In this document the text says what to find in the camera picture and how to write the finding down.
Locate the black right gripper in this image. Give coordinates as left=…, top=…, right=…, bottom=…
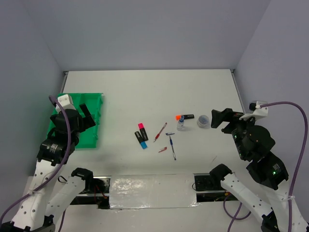
left=210, top=106, right=256, bottom=158

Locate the orange highlighter marker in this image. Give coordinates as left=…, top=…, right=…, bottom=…
left=175, top=114, right=195, bottom=121

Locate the blue gel pen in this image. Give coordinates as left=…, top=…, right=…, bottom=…
left=169, top=135, right=177, bottom=161

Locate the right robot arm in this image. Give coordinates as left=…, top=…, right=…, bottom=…
left=210, top=108, right=309, bottom=232

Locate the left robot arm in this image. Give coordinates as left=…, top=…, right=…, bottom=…
left=0, top=104, right=95, bottom=232

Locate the clear tub of paperclips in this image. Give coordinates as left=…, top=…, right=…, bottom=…
left=197, top=115, right=210, bottom=129

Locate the clear blue-capped glue bottle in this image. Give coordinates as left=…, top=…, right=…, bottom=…
left=177, top=115, right=185, bottom=131

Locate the red gel pen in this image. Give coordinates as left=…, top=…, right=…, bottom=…
left=153, top=122, right=168, bottom=142

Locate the silver tape sheet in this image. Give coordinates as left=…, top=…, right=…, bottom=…
left=109, top=174, right=198, bottom=209

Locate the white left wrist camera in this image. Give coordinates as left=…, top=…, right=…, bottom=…
left=57, top=94, right=75, bottom=110

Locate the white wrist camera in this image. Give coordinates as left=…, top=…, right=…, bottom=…
left=239, top=101, right=268, bottom=121
left=57, top=94, right=75, bottom=110

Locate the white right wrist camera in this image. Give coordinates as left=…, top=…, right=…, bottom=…
left=239, top=101, right=268, bottom=121

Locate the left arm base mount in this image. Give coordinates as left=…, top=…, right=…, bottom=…
left=70, top=176, right=111, bottom=209

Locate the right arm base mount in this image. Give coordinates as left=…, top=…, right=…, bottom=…
left=191, top=174, right=230, bottom=203

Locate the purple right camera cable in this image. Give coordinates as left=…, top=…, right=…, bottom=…
left=223, top=101, right=309, bottom=232

